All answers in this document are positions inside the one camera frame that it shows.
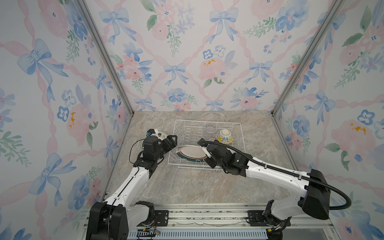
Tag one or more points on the yellow patterned ceramic bowl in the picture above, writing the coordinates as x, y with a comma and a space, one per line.
225, 136

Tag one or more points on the right aluminium corner post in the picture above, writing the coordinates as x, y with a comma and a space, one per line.
329, 17

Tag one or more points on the white wire dish rack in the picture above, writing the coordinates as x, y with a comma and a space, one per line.
190, 132

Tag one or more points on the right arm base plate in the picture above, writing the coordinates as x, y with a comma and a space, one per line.
256, 218

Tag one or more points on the aluminium corner post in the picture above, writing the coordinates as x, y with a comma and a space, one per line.
329, 17
94, 32

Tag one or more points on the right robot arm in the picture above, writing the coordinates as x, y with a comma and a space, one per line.
310, 196

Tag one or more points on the green and red rimmed plate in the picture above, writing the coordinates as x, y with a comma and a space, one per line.
158, 141

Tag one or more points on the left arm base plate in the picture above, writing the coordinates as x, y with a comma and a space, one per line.
159, 218

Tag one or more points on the clear glass tumbler back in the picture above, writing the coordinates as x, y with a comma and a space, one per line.
210, 129

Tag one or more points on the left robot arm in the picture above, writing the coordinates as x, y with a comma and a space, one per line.
114, 218

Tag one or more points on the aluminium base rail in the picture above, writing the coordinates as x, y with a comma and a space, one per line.
228, 222

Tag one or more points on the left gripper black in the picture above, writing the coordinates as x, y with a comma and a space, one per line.
172, 143

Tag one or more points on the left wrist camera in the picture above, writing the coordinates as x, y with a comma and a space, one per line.
159, 134

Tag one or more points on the white plate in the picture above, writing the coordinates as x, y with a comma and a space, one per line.
191, 153

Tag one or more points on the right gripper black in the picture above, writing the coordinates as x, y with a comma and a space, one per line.
208, 162

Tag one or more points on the left aluminium corner post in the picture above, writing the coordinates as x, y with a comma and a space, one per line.
94, 32

